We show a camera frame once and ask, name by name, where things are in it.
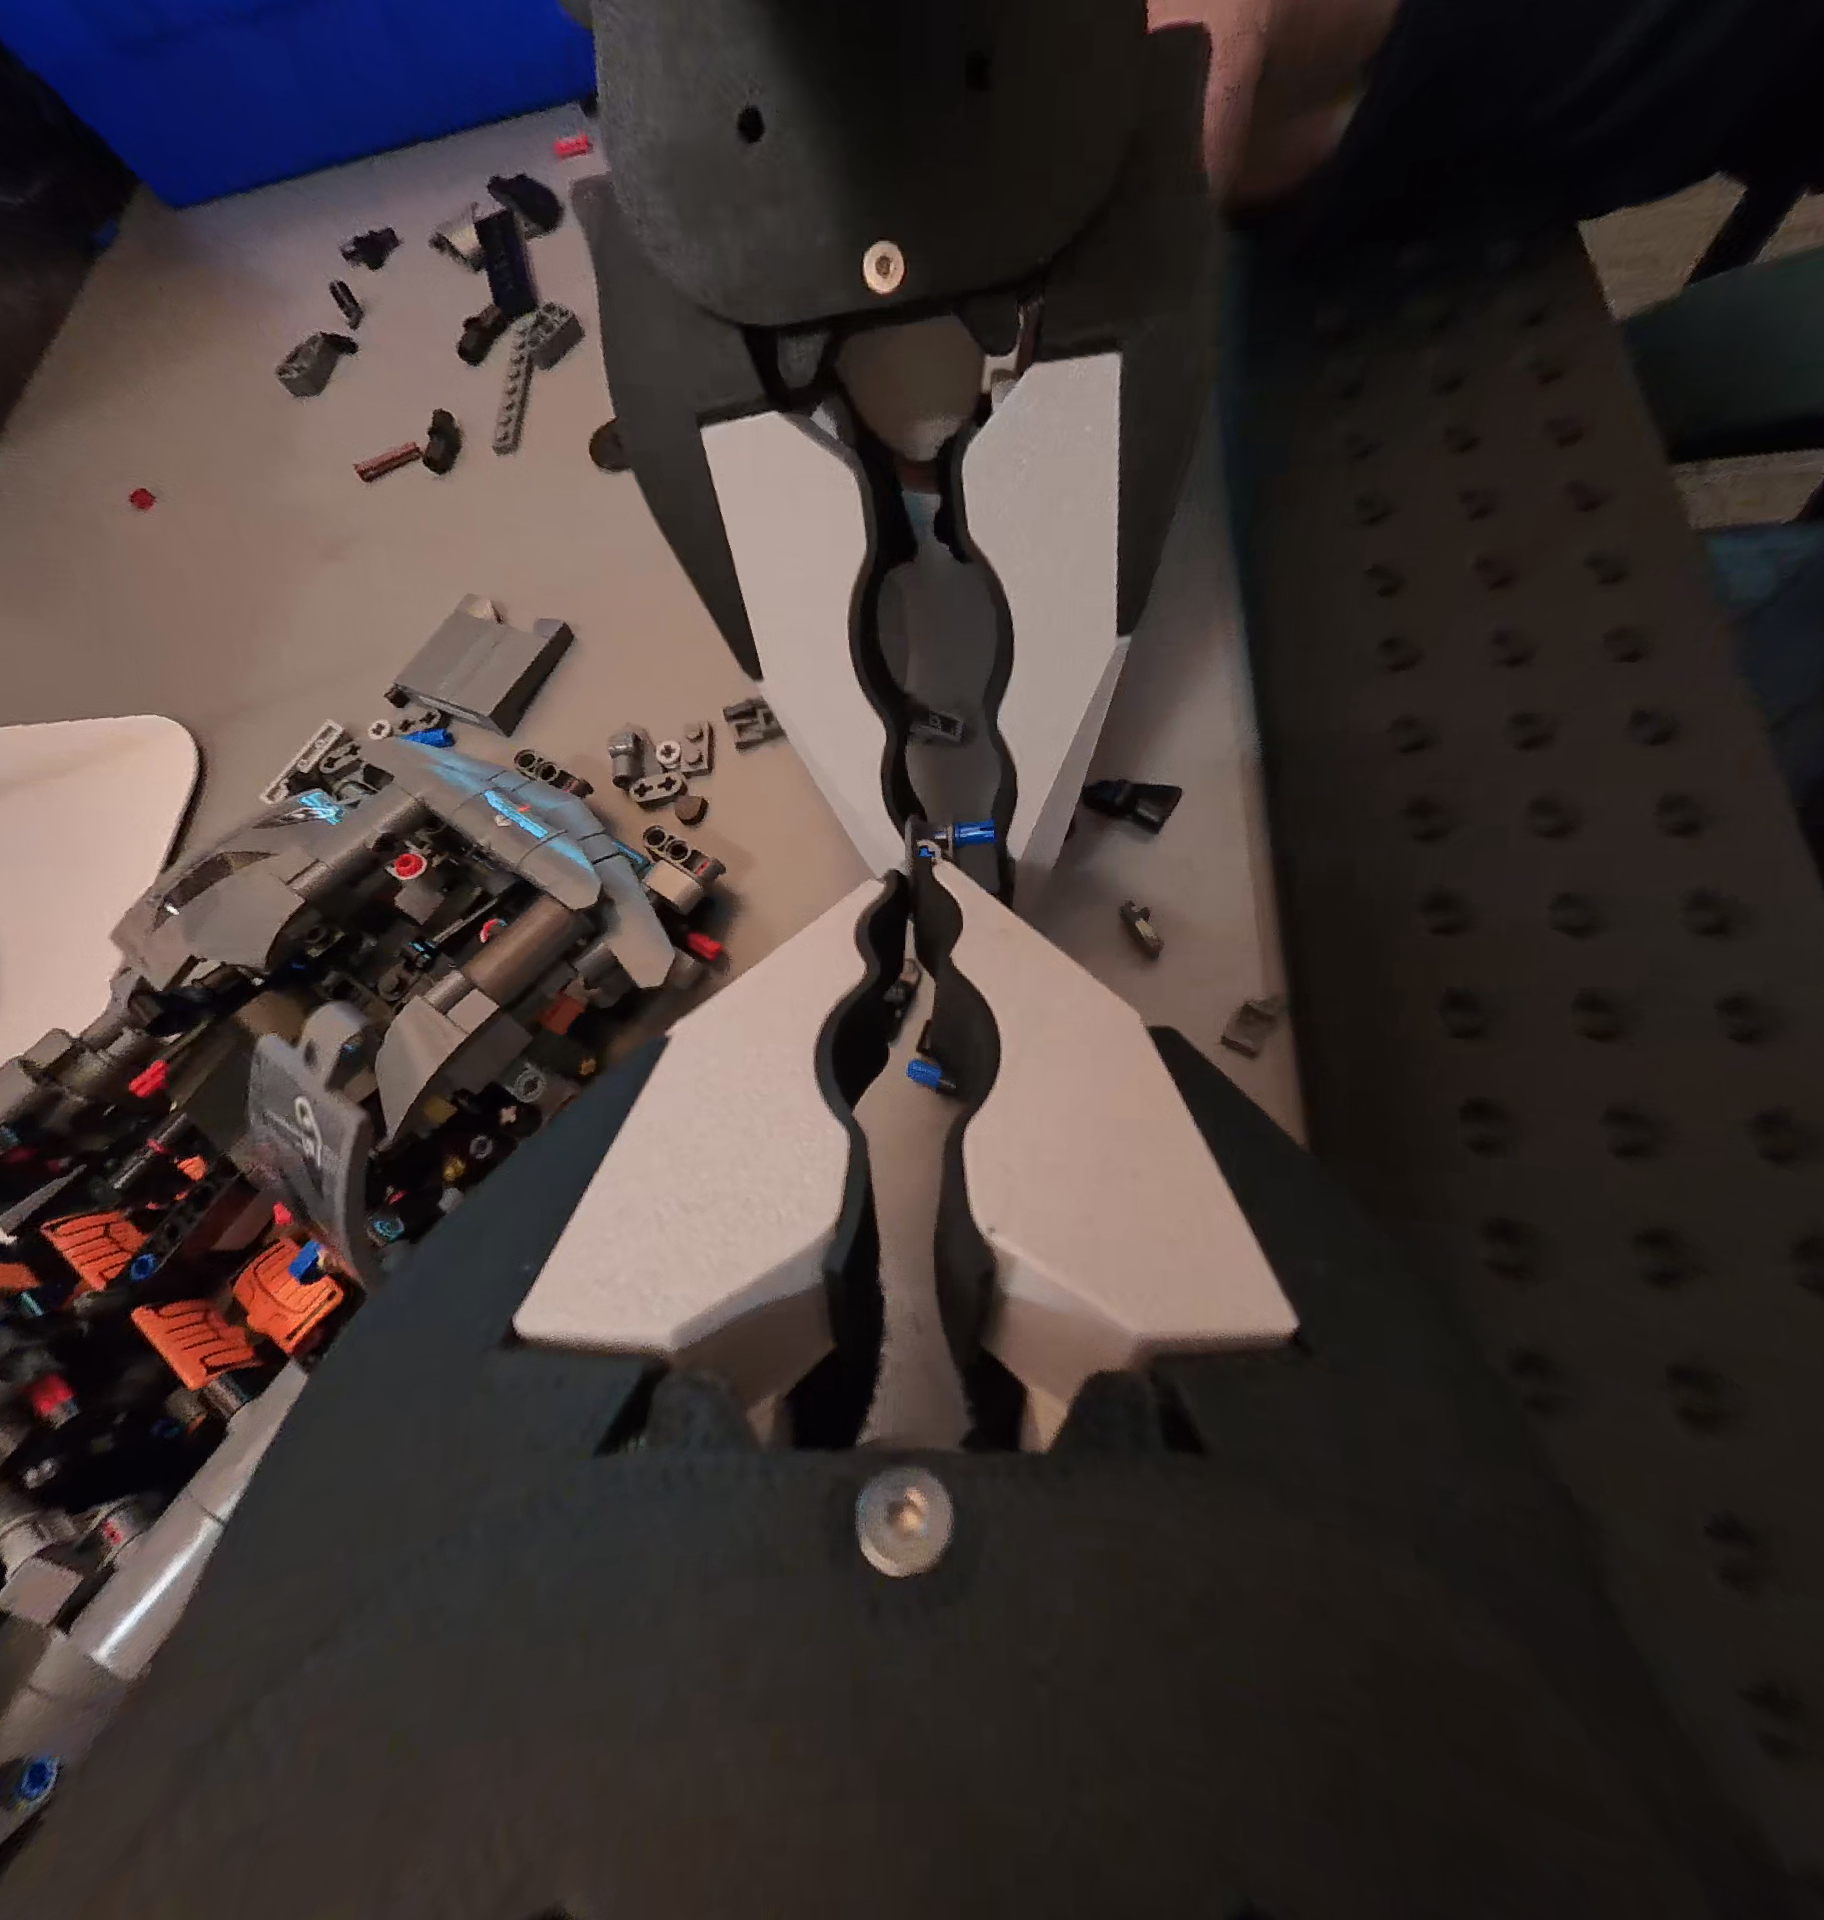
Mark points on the scattered dark lego pieces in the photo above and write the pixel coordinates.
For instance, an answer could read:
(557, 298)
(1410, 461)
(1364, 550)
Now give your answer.
(520, 390)

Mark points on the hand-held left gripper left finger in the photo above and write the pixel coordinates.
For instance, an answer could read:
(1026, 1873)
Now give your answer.
(672, 1200)

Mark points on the small brown lego piece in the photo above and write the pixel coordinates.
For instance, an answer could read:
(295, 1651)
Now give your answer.
(1141, 930)

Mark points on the black perforated board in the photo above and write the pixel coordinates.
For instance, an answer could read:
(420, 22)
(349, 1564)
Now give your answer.
(1528, 900)

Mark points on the grey lego slope piece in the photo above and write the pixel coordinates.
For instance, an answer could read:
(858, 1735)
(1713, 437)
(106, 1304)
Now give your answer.
(942, 724)

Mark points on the grey lego plate with holes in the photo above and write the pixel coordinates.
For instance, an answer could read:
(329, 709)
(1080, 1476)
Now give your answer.
(655, 787)

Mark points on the person's right hand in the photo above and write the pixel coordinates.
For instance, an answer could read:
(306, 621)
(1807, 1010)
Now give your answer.
(1272, 90)

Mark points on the person's right forearm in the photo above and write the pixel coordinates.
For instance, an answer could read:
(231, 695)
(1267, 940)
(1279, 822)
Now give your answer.
(1601, 90)

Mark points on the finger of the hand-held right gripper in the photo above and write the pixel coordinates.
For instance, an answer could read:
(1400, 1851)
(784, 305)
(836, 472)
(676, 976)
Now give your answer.
(1062, 571)
(786, 571)

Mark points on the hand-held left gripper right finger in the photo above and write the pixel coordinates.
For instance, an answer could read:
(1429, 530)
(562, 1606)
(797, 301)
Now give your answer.
(1137, 1200)

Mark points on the grey lego connector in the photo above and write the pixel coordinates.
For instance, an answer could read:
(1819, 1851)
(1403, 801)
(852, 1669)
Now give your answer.
(626, 751)

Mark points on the grey lego car section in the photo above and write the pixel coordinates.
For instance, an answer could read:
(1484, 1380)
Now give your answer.
(447, 900)

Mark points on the lego car model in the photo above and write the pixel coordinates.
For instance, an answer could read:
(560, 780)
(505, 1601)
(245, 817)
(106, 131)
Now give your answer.
(101, 1350)

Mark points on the small black lego piece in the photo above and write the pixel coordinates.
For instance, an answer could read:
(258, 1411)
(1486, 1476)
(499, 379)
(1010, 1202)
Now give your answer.
(1137, 806)

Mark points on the blue storage bin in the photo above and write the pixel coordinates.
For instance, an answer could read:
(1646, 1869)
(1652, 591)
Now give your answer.
(251, 90)

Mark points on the white book stand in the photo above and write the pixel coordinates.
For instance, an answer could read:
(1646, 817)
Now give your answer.
(56, 840)

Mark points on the black lego piece blue pin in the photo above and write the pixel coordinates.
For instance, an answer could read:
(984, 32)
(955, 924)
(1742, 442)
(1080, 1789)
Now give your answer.
(925, 1072)

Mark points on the dark grey lego panel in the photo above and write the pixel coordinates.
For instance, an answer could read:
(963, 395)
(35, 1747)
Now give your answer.
(476, 667)

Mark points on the light grey small lego plate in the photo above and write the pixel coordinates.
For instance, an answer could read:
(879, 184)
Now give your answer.
(687, 747)

